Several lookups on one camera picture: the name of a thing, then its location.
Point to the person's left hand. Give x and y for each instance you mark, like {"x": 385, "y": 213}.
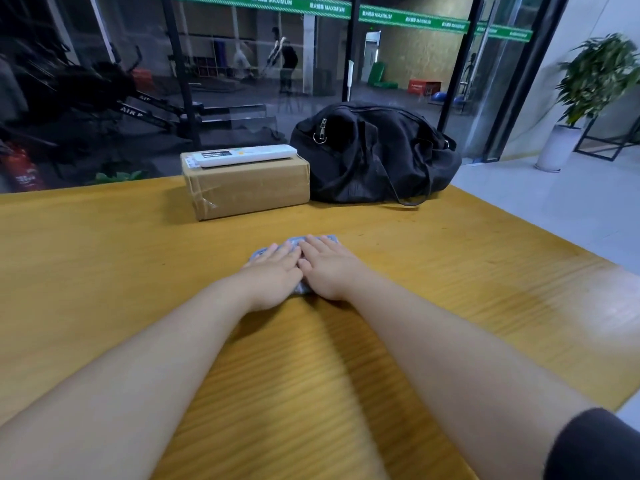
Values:
{"x": 272, "y": 282}

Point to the person's right hand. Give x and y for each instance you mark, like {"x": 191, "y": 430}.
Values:
{"x": 332, "y": 272}

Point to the grey cloth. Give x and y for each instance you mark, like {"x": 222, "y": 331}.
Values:
{"x": 295, "y": 240}

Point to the brown cardboard box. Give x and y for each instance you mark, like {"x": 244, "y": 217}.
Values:
{"x": 250, "y": 189}

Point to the black fabric bag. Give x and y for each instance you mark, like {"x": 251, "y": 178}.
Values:
{"x": 380, "y": 154}

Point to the white remote control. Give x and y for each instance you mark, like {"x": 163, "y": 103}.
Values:
{"x": 250, "y": 154}

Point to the person's left forearm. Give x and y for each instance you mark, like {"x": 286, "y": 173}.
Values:
{"x": 125, "y": 404}

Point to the person's right forearm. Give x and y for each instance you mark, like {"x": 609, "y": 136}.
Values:
{"x": 465, "y": 384}

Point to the person's black sleeve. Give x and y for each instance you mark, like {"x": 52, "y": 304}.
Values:
{"x": 595, "y": 444}

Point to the wooden table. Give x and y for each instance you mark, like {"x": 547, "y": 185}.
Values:
{"x": 100, "y": 254}

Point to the green leafy plant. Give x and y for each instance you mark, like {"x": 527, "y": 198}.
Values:
{"x": 120, "y": 177}

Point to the green gym mat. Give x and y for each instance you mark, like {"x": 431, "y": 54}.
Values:
{"x": 377, "y": 73}

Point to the blue balance ball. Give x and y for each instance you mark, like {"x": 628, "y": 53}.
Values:
{"x": 439, "y": 97}

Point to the red gym box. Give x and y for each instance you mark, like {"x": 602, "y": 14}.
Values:
{"x": 422, "y": 86}

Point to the black exercise machine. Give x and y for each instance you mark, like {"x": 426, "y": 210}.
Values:
{"x": 100, "y": 87}

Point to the green glass marking strip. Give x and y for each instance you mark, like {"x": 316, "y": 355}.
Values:
{"x": 300, "y": 3}

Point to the red fire extinguisher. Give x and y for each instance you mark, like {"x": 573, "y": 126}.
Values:
{"x": 20, "y": 172}

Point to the large plant in white pot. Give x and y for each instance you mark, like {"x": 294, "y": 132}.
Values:
{"x": 595, "y": 79}

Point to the black metal frame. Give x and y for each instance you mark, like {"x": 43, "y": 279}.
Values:
{"x": 620, "y": 144}

